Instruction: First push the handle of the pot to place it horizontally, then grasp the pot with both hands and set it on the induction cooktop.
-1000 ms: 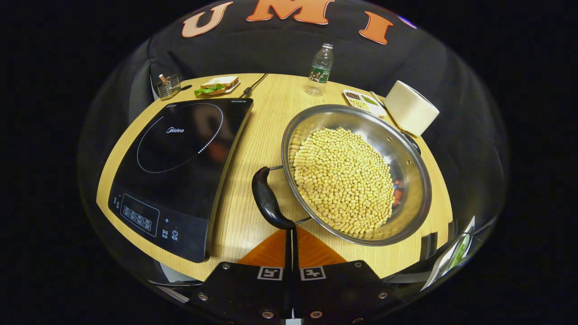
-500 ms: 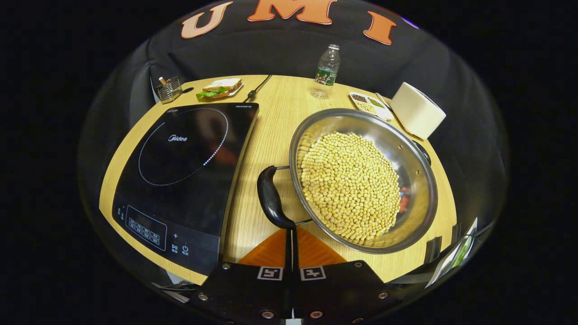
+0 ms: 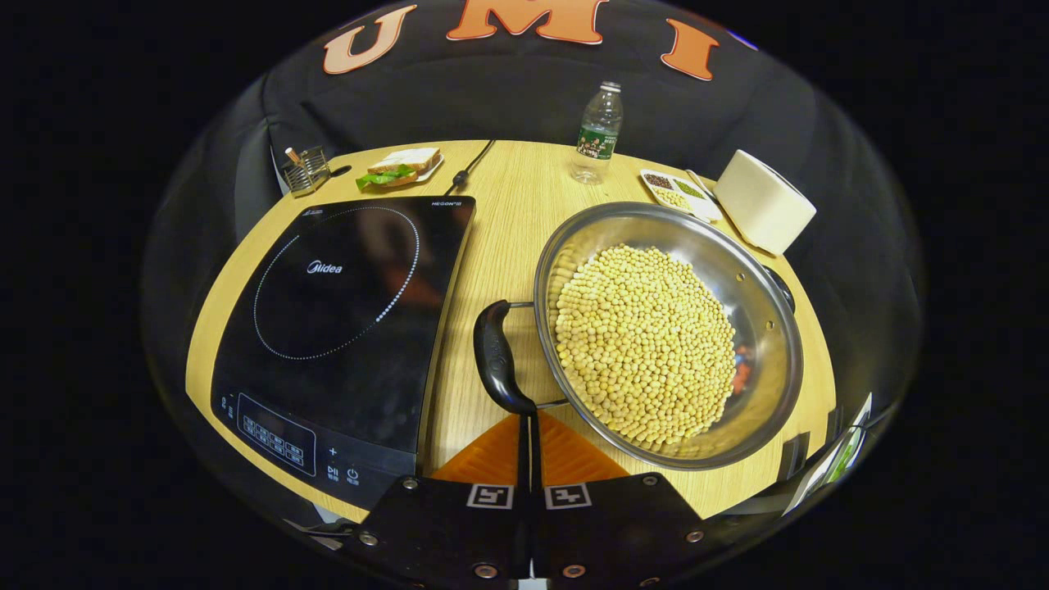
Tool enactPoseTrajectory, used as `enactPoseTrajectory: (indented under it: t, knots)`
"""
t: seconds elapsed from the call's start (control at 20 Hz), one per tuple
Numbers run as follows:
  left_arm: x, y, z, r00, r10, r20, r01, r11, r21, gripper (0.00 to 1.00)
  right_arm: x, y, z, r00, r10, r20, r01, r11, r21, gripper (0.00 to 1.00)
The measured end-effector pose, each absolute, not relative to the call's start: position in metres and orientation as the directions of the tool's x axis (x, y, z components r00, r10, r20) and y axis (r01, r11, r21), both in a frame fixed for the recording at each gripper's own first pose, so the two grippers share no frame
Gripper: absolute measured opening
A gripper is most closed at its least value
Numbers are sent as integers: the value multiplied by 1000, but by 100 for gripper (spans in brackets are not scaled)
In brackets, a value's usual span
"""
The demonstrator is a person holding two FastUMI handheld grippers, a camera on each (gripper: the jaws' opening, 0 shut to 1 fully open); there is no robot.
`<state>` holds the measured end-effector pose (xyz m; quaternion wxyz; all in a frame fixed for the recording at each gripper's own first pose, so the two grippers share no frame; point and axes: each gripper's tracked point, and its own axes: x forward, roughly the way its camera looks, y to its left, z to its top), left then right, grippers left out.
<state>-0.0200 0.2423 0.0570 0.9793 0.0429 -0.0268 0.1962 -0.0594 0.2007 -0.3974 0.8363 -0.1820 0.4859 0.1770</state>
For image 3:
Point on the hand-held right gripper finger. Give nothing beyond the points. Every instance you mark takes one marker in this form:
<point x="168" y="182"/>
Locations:
<point x="524" y="459"/>
<point x="536" y="459"/>

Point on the black induction cooktop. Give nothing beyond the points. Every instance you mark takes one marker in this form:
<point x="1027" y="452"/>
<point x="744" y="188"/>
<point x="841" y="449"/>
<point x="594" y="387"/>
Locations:
<point x="344" y="328"/>

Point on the pile of yellow soybeans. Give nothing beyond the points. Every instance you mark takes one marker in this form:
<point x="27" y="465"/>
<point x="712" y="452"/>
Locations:
<point x="647" y="344"/>

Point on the white divided bean dish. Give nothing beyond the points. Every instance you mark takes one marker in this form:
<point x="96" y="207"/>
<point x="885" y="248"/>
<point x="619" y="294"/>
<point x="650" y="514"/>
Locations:
<point x="676" y="195"/>

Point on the white sandwich plate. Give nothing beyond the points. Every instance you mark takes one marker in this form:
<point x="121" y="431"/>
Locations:
<point x="432" y="172"/>

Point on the white green printed card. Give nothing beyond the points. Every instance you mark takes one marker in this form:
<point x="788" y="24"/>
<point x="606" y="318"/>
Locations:
<point x="840" y="459"/>

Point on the sandwich with lettuce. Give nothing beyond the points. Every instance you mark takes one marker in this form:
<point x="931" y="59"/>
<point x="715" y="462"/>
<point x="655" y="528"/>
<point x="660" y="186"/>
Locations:
<point x="401" y="164"/>

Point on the small spoon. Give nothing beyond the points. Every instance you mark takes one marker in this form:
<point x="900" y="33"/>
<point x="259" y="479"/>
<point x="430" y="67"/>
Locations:
<point x="701" y="185"/>

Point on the clear plastic water bottle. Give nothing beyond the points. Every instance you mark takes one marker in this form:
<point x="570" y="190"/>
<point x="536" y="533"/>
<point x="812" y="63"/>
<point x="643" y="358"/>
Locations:
<point x="597" y="135"/>

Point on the white toaster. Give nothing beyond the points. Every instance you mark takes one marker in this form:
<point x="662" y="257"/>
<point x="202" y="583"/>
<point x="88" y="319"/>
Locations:
<point x="762" y="205"/>

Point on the black backdrop cloth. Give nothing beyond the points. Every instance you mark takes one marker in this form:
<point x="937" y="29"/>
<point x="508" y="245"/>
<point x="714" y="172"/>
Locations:
<point x="492" y="90"/>

